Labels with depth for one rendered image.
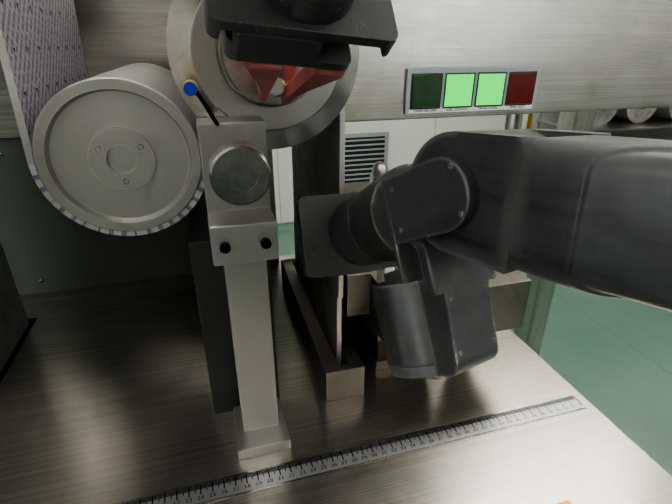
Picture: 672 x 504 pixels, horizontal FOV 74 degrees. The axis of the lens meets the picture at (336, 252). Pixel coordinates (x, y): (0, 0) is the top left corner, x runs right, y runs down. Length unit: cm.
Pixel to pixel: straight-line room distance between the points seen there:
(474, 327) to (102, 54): 60
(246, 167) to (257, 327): 16
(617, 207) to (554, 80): 76
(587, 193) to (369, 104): 60
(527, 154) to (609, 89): 83
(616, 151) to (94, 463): 48
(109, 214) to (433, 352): 28
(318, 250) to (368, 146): 295
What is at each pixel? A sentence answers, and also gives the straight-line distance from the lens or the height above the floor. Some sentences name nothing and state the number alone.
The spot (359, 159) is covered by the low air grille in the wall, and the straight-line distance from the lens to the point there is 328.
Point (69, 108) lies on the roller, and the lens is 40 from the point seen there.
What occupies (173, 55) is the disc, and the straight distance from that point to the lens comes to 38.
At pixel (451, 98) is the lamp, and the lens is 81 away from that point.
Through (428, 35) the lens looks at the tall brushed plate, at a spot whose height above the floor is 127.
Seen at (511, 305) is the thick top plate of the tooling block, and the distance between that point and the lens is 52.
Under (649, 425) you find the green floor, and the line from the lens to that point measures 207.
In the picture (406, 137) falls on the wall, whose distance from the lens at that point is 340.
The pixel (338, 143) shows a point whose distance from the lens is 41.
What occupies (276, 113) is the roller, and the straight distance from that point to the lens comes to 38.
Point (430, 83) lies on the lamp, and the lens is 79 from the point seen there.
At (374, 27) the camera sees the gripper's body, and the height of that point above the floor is 126.
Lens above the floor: 126
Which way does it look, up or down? 25 degrees down
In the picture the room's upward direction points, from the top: straight up
